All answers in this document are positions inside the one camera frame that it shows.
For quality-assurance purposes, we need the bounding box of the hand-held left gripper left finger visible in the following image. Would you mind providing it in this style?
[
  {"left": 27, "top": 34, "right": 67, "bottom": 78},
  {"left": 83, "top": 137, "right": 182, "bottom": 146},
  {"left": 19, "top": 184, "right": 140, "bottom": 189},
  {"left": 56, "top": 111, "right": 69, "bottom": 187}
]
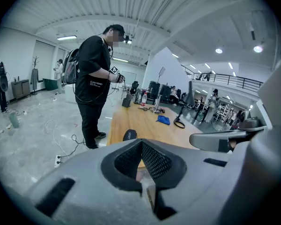
[{"left": 25, "top": 138, "right": 155, "bottom": 225}]

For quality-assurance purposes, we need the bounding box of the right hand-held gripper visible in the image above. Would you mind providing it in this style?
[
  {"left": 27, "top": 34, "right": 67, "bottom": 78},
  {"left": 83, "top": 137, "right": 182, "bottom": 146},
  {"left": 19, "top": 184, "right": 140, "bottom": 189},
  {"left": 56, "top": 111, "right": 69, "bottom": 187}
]
[{"left": 236, "top": 52, "right": 281, "bottom": 133}]

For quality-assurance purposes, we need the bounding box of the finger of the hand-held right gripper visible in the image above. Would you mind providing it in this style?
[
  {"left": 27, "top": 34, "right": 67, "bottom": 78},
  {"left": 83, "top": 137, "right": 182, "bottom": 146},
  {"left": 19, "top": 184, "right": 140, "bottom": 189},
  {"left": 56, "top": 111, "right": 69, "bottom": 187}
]
[{"left": 189, "top": 129, "right": 250, "bottom": 153}]

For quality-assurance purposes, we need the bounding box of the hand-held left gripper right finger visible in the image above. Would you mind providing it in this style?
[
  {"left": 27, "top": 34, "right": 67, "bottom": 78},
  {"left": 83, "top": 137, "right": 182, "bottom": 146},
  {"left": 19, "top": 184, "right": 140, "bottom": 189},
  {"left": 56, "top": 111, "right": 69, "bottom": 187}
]
[{"left": 141, "top": 138, "right": 251, "bottom": 225}]

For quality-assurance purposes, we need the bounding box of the black oval object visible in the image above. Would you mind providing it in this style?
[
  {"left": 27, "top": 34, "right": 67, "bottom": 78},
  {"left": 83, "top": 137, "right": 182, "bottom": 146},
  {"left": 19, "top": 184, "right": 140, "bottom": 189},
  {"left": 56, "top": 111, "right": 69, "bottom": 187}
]
[{"left": 122, "top": 128, "right": 138, "bottom": 143}]

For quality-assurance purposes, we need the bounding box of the blue cloth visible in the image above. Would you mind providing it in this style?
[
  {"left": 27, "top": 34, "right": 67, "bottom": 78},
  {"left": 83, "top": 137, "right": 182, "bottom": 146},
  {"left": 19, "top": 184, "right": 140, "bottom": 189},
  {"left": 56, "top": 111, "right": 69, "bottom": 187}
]
[{"left": 156, "top": 115, "right": 171, "bottom": 126}]

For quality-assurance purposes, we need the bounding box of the black balcony railing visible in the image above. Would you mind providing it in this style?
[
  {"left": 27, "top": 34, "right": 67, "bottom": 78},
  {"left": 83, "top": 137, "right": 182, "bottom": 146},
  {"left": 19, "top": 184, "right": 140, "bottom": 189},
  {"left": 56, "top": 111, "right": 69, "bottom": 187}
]
[{"left": 181, "top": 64, "right": 265, "bottom": 90}]

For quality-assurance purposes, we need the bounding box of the metal stand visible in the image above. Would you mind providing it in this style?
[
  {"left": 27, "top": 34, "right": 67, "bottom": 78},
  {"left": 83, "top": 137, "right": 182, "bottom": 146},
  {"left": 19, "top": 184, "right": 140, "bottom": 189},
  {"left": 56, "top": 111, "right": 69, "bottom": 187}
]
[{"left": 153, "top": 94, "right": 163, "bottom": 114}]

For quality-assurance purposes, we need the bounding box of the black bin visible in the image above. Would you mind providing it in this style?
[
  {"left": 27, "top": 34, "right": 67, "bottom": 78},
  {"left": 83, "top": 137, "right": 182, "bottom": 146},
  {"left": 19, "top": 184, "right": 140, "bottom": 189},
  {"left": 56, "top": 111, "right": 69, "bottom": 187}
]
[
  {"left": 147, "top": 80, "right": 161, "bottom": 99},
  {"left": 159, "top": 84, "right": 172, "bottom": 103}
]

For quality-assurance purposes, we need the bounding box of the clear bottle red label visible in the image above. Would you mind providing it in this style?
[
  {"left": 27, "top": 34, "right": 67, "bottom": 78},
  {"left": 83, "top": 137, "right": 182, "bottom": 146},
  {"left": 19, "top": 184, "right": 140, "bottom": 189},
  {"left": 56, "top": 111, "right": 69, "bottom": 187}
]
[{"left": 140, "top": 91, "right": 148, "bottom": 107}]

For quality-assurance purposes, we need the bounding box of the light panel on stand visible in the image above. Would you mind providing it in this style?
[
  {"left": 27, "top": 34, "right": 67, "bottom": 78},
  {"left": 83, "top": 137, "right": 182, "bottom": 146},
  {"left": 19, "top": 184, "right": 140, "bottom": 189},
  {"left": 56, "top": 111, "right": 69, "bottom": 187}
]
[{"left": 157, "top": 66, "right": 167, "bottom": 84}]

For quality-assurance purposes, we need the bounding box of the black rectangular box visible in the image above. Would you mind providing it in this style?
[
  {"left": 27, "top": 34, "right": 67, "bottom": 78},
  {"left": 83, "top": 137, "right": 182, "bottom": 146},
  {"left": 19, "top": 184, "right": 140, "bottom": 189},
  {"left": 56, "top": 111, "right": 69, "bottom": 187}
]
[{"left": 121, "top": 93, "right": 133, "bottom": 108}]

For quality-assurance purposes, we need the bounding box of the black office chair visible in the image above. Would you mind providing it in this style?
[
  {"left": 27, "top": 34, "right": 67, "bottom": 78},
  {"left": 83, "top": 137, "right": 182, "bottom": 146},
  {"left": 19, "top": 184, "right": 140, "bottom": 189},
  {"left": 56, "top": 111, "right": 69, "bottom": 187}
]
[{"left": 129, "top": 81, "right": 140, "bottom": 96}]

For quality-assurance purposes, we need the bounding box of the grey-green floor bin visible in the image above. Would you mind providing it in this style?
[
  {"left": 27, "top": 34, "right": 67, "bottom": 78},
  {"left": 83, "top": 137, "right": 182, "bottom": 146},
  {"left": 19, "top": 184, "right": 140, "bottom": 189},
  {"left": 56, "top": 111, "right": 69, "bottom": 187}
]
[{"left": 8, "top": 111, "right": 20, "bottom": 129}]

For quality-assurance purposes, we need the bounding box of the green bin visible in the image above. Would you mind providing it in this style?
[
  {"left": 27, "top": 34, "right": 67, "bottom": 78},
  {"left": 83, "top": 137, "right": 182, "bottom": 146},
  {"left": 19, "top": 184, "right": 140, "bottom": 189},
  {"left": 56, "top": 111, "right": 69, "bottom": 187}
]
[{"left": 42, "top": 78, "right": 59, "bottom": 91}]

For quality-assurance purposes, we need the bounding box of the whiteboard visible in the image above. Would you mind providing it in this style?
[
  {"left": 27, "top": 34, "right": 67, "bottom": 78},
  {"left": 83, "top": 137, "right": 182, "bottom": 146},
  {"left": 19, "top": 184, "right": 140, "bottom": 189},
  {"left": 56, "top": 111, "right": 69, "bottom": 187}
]
[{"left": 120, "top": 70, "right": 138, "bottom": 85}]

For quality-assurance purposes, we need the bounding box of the grey cabinet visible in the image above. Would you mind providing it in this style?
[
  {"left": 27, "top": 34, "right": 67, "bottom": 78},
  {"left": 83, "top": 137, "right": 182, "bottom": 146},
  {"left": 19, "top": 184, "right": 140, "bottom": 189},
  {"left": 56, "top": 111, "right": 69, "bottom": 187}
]
[{"left": 11, "top": 79, "right": 31, "bottom": 100}]

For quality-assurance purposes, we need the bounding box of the grey hanging garment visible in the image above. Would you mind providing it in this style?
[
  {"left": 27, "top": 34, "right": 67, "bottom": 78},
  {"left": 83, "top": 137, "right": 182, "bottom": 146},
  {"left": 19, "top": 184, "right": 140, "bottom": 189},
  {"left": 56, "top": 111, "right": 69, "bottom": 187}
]
[{"left": 30, "top": 68, "right": 39, "bottom": 91}]

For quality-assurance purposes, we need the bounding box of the wooden coat rack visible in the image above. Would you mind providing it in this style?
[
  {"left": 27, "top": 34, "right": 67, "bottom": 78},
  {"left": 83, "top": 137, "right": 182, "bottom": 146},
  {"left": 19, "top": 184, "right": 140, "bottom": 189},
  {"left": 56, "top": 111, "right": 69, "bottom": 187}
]
[{"left": 32, "top": 55, "right": 40, "bottom": 96}]

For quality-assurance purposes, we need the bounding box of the black floor cable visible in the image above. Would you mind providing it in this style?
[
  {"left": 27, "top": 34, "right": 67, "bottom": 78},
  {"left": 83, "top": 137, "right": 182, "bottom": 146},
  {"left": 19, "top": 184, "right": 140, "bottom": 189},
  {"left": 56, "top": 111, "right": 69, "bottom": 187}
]
[{"left": 58, "top": 133, "right": 88, "bottom": 159}]

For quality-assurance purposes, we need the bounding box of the white floor cable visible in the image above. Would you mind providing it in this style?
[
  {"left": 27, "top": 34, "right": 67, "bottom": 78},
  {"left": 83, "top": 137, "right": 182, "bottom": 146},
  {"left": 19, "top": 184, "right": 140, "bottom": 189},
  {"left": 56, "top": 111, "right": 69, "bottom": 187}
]
[{"left": 42, "top": 118, "right": 69, "bottom": 157}]

